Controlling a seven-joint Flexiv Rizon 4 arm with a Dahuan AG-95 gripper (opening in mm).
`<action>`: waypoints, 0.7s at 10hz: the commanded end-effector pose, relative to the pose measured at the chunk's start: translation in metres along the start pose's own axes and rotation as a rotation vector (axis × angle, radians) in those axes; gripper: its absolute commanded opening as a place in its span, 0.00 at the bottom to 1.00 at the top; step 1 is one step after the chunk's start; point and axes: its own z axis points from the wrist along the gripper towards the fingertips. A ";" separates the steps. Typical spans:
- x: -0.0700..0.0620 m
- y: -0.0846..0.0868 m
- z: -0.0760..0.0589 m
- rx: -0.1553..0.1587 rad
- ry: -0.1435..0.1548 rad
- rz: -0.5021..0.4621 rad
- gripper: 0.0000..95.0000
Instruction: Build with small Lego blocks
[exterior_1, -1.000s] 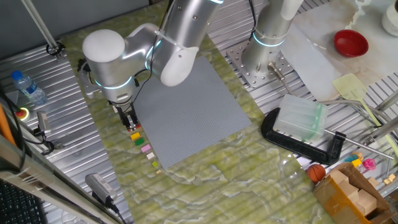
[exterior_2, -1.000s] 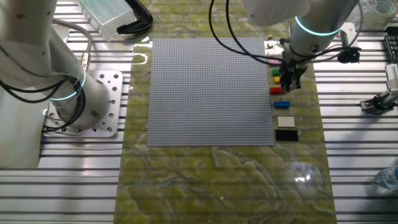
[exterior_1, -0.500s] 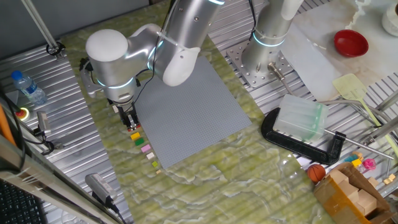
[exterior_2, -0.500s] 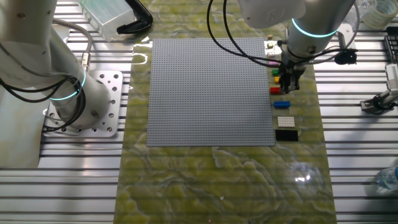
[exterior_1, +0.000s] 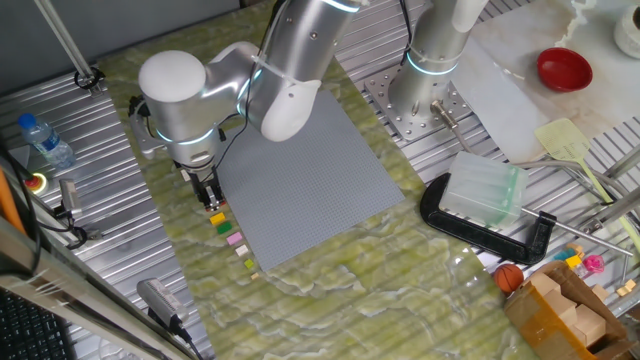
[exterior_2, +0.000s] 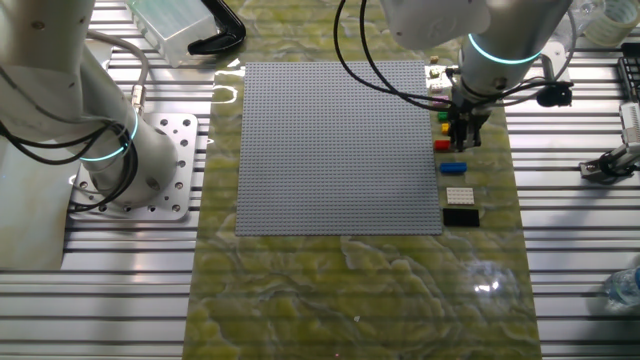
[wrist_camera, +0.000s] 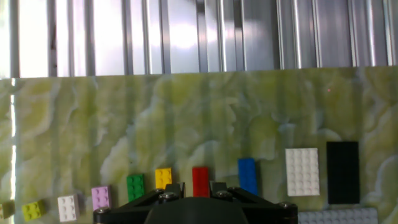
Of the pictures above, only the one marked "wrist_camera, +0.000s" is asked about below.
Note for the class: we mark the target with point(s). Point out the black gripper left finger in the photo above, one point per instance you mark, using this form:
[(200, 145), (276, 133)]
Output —
[(140, 208)]

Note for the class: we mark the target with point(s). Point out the green marble pattern mat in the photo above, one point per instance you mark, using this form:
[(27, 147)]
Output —
[(186, 118)]

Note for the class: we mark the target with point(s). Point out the blue Lego brick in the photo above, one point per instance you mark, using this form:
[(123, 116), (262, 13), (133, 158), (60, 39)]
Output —
[(247, 176)]

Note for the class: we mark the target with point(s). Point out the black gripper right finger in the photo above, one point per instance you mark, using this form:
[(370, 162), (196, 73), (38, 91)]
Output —
[(264, 208)]

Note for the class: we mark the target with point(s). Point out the red Lego brick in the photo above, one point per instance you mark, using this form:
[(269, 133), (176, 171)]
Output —
[(200, 180)]

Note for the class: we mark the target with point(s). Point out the pink Lego brick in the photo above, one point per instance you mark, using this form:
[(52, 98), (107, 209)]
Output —
[(100, 198)]

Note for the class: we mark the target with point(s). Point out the grey Lego baseplate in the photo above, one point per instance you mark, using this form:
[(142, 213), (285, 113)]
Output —
[(339, 216)]

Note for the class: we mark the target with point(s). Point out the white flat Lego plate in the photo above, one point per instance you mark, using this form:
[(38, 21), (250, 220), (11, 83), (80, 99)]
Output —
[(302, 172)]

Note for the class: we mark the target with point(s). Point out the tan small Lego brick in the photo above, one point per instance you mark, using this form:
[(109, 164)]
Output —
[(7, 210)]

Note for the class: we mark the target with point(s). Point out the black flat Lego plate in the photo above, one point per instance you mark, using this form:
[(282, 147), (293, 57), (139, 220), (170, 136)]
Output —
[(343, 172)]

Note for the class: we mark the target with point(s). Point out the lime green Lego brick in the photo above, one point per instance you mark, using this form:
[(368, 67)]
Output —
[(33, 211)]

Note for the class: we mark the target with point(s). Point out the white Lego brick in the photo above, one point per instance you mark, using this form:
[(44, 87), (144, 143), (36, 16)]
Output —
[(67, 208)]

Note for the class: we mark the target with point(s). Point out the yellow Lego brick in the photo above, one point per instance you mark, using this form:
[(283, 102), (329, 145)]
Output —
[(163, 178)]

